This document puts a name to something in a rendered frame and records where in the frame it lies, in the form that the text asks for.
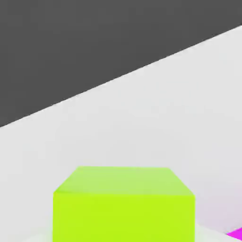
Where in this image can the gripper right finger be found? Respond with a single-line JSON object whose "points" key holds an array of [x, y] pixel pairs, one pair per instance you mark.
{"points": [[208, 235]]}

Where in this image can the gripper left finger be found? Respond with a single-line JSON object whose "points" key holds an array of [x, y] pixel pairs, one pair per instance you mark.
{"points": [[45, 239]]}

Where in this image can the small lime green cube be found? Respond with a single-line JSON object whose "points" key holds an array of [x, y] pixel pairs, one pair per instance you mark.
{"points": [[123, 211]]}

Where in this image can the small magenta cube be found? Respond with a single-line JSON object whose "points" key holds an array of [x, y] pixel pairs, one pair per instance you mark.
{"points": [[236, 233]]}

